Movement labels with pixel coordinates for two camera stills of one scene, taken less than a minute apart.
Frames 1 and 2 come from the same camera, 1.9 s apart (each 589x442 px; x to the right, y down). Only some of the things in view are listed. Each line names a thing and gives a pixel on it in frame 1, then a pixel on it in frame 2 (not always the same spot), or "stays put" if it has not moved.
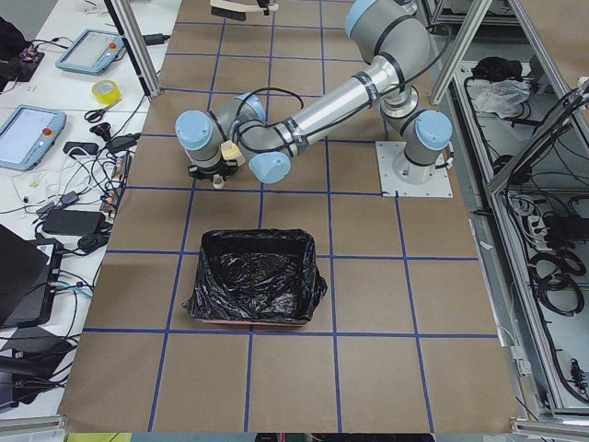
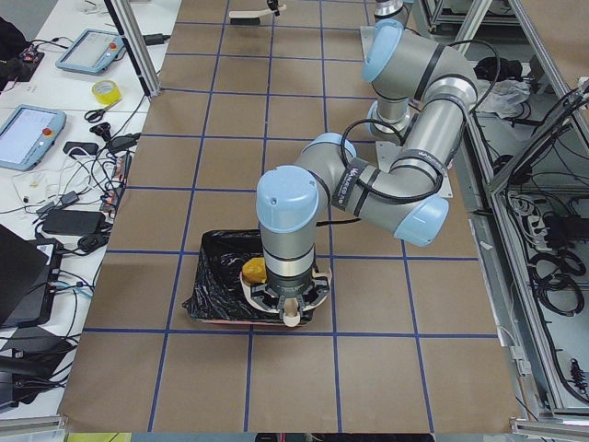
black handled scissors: x=96 y=115 stays put
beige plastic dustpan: x=229 y=152 to x=291 y=308
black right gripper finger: x=263 y=4 to x=273 y=5
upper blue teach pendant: x=91 y=52 stays put
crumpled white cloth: x=503 y=97 stays put
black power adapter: x=73 y=221 stays put
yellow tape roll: x=107 y=91 stays put
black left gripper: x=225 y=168 to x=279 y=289
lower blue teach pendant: x=28 y=134 stays put
